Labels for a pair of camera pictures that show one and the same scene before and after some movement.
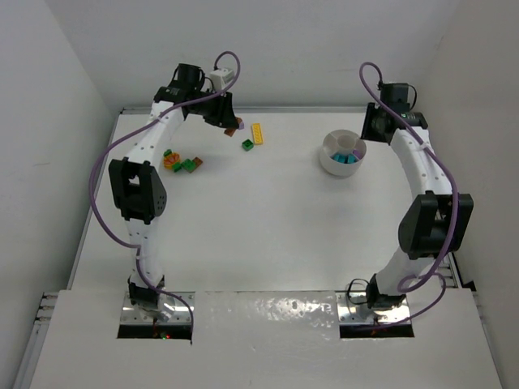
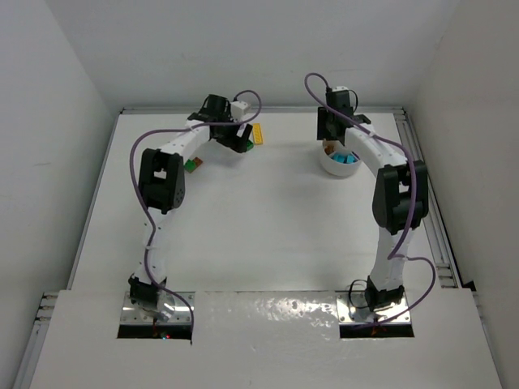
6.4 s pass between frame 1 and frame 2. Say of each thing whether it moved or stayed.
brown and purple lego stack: moved
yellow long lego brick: stayed
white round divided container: stayed
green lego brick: stayed
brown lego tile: stayed
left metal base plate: stayed
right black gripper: moved
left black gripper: moved
